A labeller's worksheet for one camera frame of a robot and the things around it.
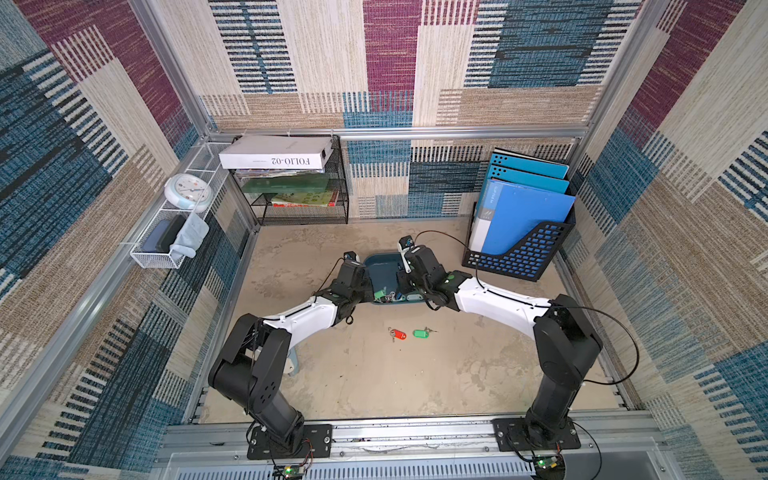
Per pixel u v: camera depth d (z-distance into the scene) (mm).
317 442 731
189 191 749
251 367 469
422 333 916
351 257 834
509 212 915
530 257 946
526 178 916
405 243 780
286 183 967
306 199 1008
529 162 946
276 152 791
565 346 472
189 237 683
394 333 913
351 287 715
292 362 831
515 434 738
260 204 1183
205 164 897
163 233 650
